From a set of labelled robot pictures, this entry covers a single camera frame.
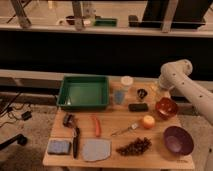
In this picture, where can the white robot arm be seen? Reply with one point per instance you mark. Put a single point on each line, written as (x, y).
(176, 75)

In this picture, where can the blue translucent plastic cup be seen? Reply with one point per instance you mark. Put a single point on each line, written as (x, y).
(119, 96)

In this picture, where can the green plastic tray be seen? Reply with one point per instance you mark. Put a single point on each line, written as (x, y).
(84, 93)

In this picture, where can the black rectangular block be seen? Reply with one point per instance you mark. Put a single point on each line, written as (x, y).
(138, 107)

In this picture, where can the black binder clip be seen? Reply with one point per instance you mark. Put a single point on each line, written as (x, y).
(141, 93)

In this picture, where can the orange carrot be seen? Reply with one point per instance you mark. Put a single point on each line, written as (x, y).
(97, 126)

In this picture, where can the silver fork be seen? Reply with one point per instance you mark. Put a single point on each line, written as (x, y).
(131, 127)

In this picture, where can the black brush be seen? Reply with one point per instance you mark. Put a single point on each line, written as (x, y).
(69, 121)

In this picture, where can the wooden board table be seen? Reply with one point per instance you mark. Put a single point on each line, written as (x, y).
(117, 117)

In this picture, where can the orange apple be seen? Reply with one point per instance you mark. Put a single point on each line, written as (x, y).
(148, 122)

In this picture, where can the red wooden bowl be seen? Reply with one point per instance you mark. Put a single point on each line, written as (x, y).
(166, 108)

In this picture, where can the green box on shelf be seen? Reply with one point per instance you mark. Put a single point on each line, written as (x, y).
(106, 22)

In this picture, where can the grey blue cloth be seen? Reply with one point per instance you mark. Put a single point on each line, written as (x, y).
(96, 149)

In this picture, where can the dark grape bunch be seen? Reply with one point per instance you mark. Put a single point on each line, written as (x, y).
(135, 148)

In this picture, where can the dark red background bowl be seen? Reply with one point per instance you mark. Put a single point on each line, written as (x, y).
(70, 20)

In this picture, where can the blue sponge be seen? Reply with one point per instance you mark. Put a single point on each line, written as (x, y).
(58, 147)

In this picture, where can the purple bowl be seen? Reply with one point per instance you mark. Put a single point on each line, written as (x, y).
(178, 141)

